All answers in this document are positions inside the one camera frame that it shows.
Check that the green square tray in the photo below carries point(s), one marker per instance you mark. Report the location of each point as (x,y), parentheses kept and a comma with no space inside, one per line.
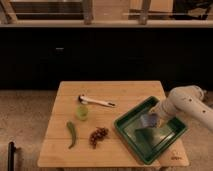
(147,144)

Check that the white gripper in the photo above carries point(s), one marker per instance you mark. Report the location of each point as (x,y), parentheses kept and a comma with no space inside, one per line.
(163,110)

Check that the green chili pepper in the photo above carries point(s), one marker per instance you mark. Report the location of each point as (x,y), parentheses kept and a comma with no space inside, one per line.
(72,130)

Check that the blue grey sponge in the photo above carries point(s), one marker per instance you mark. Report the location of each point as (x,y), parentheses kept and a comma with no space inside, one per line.
(149,120)

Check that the wooden shelf frame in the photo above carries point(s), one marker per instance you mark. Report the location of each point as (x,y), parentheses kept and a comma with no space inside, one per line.
(107,13)

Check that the black handle at floor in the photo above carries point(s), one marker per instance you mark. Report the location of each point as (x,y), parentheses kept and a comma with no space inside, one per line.
(11,152)

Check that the red grape bunch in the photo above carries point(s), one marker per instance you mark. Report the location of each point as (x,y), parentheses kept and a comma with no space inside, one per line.
(99,134)

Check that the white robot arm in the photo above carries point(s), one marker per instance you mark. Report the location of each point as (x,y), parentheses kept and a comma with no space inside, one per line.
(188,100)

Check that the white handled peeler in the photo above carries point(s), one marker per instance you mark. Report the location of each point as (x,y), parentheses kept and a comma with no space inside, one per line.
(86,100)

